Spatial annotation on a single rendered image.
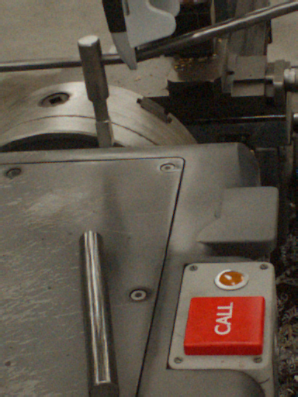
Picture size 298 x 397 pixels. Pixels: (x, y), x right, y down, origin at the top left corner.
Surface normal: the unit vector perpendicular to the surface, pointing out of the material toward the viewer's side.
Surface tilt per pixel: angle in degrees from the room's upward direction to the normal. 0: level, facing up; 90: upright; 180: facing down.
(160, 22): 90
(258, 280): 0
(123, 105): 25
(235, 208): 0
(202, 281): 0
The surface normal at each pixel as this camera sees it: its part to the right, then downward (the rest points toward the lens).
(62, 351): -0.12, -0.84
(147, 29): -0.11, 0.55
